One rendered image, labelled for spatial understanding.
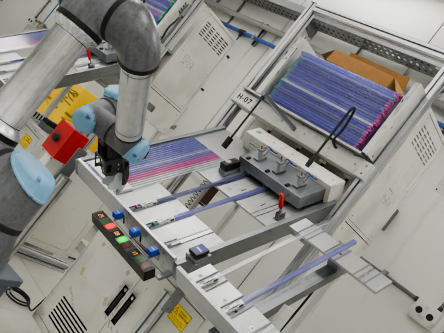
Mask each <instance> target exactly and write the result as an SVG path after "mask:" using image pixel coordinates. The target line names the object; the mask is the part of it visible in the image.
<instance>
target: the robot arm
mask: <svg viewBox="0 0 444 333"><path fill-rule="evenodd" d="M57 3H58V5H59V7H58V8H57V9H56V10H55V23H54V25H53V26H52V27H51V28H50V29H49V30H48V32H47V33H46V34H45V36H44V37H43V38H42V39H41V40H40V41H39V43H38V44H37V45H36V47H35V48H34V49H33V50H32V51H31V52H30V54H29V55H28V56H27V57H26V59H25V60H24V61H23V62H22V63H21V64H20V66H19V67H18V68H17V70H16V71H15V72H14V73H13V74H12V75H11V77H10V78H9V79H8V80H7V82H6V83H5V84H4V85H3V86H2V87H1V89H0V272H1V271H2V270H3V269H4V267H5V266H6V265H7V264H8V262H9V257H10V255H11V252H12V251H13V248H14V245H15V243H16V240H17V238H18V236H19V235H20V234H21V233H22V231H23V230H24V229H25V227H26V226H27V225H28V224H29V223H30V221H31V220H32V219H33V217H34V216H35V215H36V214H37V212H38V211H39V210H40V208H41V207H42V206H43V205H44V204H46V202H47V201H48V198H49V197H50V196H51V194H52V193H53V191H54V190H55V188H56V182H55V179H54V177H53V175H52V174H51V172H50V171H49V170H48V169H47V168H46V167H45V166H44V165H43V164H42V163H41V162H40V161H39V160H38V159H36V158H35V157H34V155H32V154H30V153H29V152H28V151H25V150H24V149H16V150H14V148H15V147H16V146H17V145H18V144H19V142H20V135H19V131H20V130H21V129H22V127H23V126H24V125H25V123H27V121H28V120H29V119H30V118H31V116H32V115H33V114H34V113H35V111H37V109H38V108H39V107H40V105H41V104H42V103H43V101H45V99H46V98H47V97H48V96H49V94H50V93H51V92H52V91H53V90H54V89H55V87H56V86H57V84H58V83H59V82H60V81H61V80H62V79H63V78H64V76H65V75H66V74H67V72H68V71H69V70H70V69H71V68H72V67H73V65H74V64H75V63H76V61H77V60H78V59H79V58H80V57H81V56H82V54H83V53H84V52H85V50H86V49H87V48H95V47H98V46H99V44H100V43H101V42H102V41H103V40H104V41H106V42H107V43H109V44H110V45H111V46H112V47H113V48H114V49H115V50H116V52H117V54H118V65H119V66H120V68H121V71H120V83H119V85H108V86H107V87H105V89H104V93H103V95H104V97H102V98H100V99H99V100H96V101H94V102H91V103H89V104H84V105H83V106H81V107H79V108H78V109H76V110H75V111H74V112H73V114H72V122H73V126H74V128H75V129H76V130H77V131H78V132H79V133H82V134H88V133H94V134H95V135H96V136H97V137H98V151H96V152H95V162H94V166H95V167H97V166H100V167H101V170H102V173H103V175H105V177H104V178H103V179H102V183H103V184H108V189H109V190H115V191H116V193H117V194H120V192H121V191H122V190H123V189H124V187H125V185H126V184H127V182H128V178H129V175H130V172H129V168H130V167H129V165H130V164H129V162H130V163H133V164H135V163H138V162H139V161H140V160H142V159H146V157H147V155H148V153H149V152H148V151H149V148H150V144H149V143H148V142H147V141H146V140H145V138H144V139H143V138H142V135H143V128H144V124H145V117H146V113H147V105H148V101H149V94H150V90H151V83H152V78H153V74H154V73H155V72H156V71H157V69H158V68H159V63H160V59H161V42H160V37H159V31H158V28H157V25H156V22H155V19H154V17H153V15H152V14H151V12H150V10H149V9H148V8H147V6H146V5H145V4H144V3H143V2H141V1H140V0H57ZM96 156H99V157H100V158H99V161H100V162H96Z"/></svg>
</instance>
